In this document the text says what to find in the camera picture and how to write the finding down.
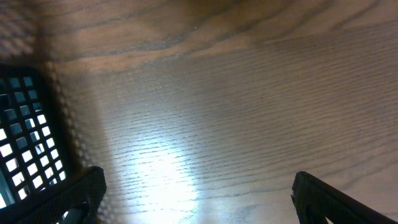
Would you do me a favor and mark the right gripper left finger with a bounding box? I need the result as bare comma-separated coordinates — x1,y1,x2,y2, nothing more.
1,166,106,224

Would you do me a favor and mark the black plastic mesh basket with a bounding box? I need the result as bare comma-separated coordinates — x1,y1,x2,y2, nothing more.
1,64,76,223

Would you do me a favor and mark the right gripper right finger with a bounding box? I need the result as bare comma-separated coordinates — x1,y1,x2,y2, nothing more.
291,171,397,224

